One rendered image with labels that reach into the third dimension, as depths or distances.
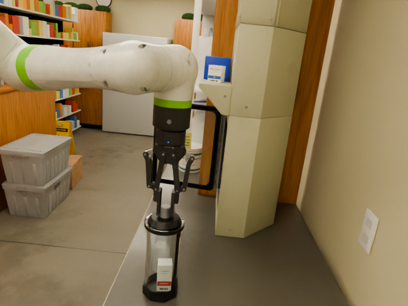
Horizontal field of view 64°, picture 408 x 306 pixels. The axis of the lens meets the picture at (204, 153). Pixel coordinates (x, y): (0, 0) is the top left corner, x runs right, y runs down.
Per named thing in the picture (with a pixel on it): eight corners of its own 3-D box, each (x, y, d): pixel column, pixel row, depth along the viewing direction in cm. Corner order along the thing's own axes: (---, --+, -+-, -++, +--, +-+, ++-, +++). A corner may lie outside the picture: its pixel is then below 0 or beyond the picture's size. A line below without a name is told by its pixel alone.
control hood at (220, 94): (226, 102, 144) (229, 79, 142) (229, 115, 113) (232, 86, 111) (200, 99, 145) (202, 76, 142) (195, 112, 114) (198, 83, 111)
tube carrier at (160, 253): (181, 277, 100) (186, 214, 94) (176, 302, 90) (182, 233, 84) (146, 272, 100) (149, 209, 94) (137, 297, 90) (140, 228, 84)
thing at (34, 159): (74, 166, 350) (73, 136, 340) (45, 188, 292) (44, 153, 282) (35, 162, 350) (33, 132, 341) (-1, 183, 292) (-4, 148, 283)
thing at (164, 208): (182, 221, 94) (184, 200, 92) (179, 238, 85) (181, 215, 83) (150, 218, 94) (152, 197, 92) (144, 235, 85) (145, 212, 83)
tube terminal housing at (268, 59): (267, 205, 158) (295, 36, 135) (279, 241, 127) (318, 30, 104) (215, 200, 158) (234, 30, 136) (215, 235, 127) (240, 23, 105)
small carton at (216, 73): (223, 82, 123) (225, 66, 121) (220, 83, 119) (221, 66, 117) (211, 81, 125) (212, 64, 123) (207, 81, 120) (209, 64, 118)
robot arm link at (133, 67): (67, 47, 87) (70, 89, 90) (23, 43, 78) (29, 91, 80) (173, 40, 67) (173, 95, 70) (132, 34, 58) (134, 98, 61)
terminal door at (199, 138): (212, 191, 155) (222, 107, 144) (151, 181, 160) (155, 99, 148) (213, 190, 156) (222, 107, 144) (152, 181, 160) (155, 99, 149)
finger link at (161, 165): (167, 153, 81) (161, 151, 81) (156, 193, 84) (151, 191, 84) (169, 148, 85) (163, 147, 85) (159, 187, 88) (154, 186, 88)
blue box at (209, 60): (227, 79, 140) (230, 57, 137) (228, 81, 130) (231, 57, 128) (204, 77, 140) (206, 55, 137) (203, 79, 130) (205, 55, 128)
